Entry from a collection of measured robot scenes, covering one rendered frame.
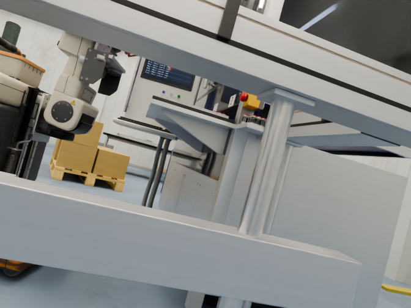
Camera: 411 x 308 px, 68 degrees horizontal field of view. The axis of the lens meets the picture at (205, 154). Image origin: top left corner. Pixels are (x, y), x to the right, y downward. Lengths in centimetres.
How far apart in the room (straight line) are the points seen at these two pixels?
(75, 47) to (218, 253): 132
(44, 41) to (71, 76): 957
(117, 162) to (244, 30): 382
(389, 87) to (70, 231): 67
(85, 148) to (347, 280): 376
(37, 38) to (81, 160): 745
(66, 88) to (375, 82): 130
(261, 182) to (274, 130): 11
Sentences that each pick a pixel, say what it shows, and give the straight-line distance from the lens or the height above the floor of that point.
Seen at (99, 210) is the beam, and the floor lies 54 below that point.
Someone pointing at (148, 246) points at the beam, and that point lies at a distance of 58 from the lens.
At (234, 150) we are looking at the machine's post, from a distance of 142.
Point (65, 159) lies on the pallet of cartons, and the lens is 420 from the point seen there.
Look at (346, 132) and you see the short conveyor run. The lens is 91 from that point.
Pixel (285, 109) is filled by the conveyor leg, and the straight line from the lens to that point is 64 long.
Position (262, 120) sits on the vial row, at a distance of 137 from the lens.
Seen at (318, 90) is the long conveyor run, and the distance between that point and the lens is 64.
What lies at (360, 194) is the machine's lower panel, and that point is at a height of 72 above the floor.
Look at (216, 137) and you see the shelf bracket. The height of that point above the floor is 81.
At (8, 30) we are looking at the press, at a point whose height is 243.
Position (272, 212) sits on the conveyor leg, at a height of 55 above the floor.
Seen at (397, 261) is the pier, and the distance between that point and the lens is 404.
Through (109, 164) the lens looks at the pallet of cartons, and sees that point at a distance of 429.
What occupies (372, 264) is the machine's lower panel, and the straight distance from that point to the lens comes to 192.
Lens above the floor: 66
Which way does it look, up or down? 2 degrees up
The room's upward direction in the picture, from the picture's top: 15 degrees clockwise
